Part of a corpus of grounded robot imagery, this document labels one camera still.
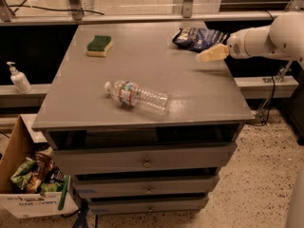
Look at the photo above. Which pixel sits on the green yellow sponge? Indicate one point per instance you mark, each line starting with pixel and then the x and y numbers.
pixel 99 46

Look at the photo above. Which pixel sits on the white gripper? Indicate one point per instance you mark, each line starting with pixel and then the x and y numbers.
pixel 235 47

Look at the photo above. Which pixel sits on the blue chip bag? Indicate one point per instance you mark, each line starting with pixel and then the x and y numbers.
pixel 198 39

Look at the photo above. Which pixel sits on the bottom drawer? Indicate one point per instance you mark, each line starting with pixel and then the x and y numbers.
pixel 148 204

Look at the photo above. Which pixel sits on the green marker pen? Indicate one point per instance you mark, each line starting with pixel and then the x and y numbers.
pixel 64 194

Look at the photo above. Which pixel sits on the top drawer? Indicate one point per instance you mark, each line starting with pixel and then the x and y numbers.
pixel 144 158

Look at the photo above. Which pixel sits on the green snack bag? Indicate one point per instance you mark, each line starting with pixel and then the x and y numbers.
pixel 22 175

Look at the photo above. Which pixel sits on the middle drawer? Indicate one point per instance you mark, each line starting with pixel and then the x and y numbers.
pixel 145 186

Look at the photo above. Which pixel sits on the clear plastic water bottle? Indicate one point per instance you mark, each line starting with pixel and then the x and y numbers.
pixel 140 96

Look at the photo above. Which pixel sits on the grey drawer cabinet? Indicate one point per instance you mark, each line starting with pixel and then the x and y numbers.
pixel 205 104

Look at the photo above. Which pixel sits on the white pump dispenser bottle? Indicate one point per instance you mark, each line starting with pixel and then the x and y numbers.
pixel 19 79

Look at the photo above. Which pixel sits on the brown snack bag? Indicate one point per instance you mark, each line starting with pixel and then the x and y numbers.
pixel 43 164

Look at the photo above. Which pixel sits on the drawer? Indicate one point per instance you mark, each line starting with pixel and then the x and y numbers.
pixel 144 158
pixel 145 186
pixel 148 204

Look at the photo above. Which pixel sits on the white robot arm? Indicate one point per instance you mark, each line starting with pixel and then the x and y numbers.
pixel 282 40

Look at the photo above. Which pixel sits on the cardboard box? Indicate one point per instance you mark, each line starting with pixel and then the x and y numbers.
pixel 45 201

